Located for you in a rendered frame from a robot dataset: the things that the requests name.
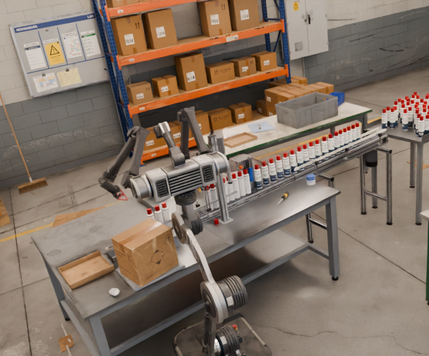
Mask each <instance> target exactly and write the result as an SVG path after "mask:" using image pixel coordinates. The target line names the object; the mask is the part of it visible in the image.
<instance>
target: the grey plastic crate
mask: <svg viewBox="0 0 429 356"><path fill-rule="evenodd" d="M324 98H328V99H329V100H324ZM337 100H338V97H337V96H333V95H327V94H323V93H317V92H314V93H311V94H307V95H304V96H301V97H297V98H294V99H292V100H287V101H285V102H280V103H278V104H276V105H275V107H276V113H277V122H278V123H280V124H283V125H286V126H290V127H292V128H295V129H300V128H303V127H305V126H309V125H311V124H315V123H318V122H320V121H323V120H326V119H329V118H332V117H335V116H337V115H338V104H337Z"/></svg>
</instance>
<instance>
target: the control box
mask: <svg viewBox="0 0 429 356"><path fill-rule="evenodd" d="M213 134H214V135H216V137H217V146H218V151H219V152H220V153H222V154H223V155H225V156H226V151H225V145H224V137H223V132H222V130H221V131H214V133H213Z"/></svg>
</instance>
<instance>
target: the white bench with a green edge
mask: <svg viewBox="0 0 429 356"><path fill-rule="evenodd" d="M372 111H373V110H372V109H370V108H367V107H362V106H359V105H354V104H351V103H348V102H344V103H342V104H341V105H340V106H338V115H337V116H335V117H332V118H329V119H326V120H323V121H320V122H318V123H315V124H311V125H309V126H305V127H303V128H300V129H295V128H292V127H290V126H286V125H283V124H280V123H278V122H277V115H273V116H271V117H266V118H264V119H259V120H257V121H252V122H249V123H247V124H242V125H240V126H235V127H232V128H230V130H232V131H236V132H239V133H243V132H246V133H249V134H252V135H254V136H257V137H258V139H257V140H254V141H251V142H249V143H245V144H243V145H241V146H237V147H235V148H229V147H227V146H225V151H226V157H229V158H232V157H234V156H237V155H240V154H246V155H248V154H251V153H254V152H257V151H259V150H264V149H266V148H270V147H272V146H277V145H279V144H282V143H286V142H288V141H292V140H295V139H297V138H301V137H304V136H308V135H311V134H314V133H317V132H320V131H324V130H326V129H330V133H331V134H332V137H333V138H334V132H335V127H336V126H339V125H342V124H345V123H349V122H351V121H355V120H358V121H360V123H361V125H362V134H364V132H363V130H366V127H365V125H366V124H367V123H368V113H369V112H372ZM262 121H268V122H269V123H270V124H271V125H272V126H273V127H274V129H273V130H269V131H263V132H260V133H253V132H252V131H251V129H250V128H249V127H248V124H254V123H258V122H262ZM207 136H209V134H208V135H206V136H203V138H204V140H205V143H206V145H207V147H208V148H209V146H208V138H207ZM368 170H369V168H368V167H367V166H366V165H365V173H368V172H367V171H368Z"/></svg>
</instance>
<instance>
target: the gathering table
mask: <svg viewBox="0 0 429 356"><path fill-rule="evenodd" d="M365 127H366V130H368V131H371V130H373V129H376V128H378V127H379V129H378V130H377V131H374V132H379V131H381V130H382V118H381V119H377V120H375V121H372V122H371V123H369V124H366V125H365ZM395 128H396V129H390V128H387V130H386V131H384V132H383V133H384V134H388V138H394V139H397V140H401V141H406V142H410V185H411V186H410V188H415V186H413V185H414V184H415V163H416V223H415V224H416V225H422V223H421V218H420V213H422V186H423V144H424V143H427V142H428V141H429V133H428V134H426V135H424V136H421V139H419V138H418V136H416V132H415V131H414V125H413V128H410V129H408V131H402V125H401V124H400V119H399V121H398V127H395ZM416 144H417V161H416ZM371 177H372V192H374V193H377V166H376V167H371ZM372 205H373V206H372V208H377V198H374V197H372Z"/></svg>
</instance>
